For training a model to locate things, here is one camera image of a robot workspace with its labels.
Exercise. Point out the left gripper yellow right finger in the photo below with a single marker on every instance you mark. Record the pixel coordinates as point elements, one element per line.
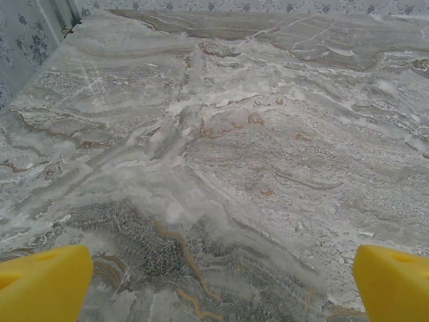
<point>395,288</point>

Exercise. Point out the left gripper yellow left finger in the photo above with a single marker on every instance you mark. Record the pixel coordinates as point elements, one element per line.
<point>40,288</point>

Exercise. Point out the aluminium frame corner post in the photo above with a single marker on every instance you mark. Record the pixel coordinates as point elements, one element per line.
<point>58,16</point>

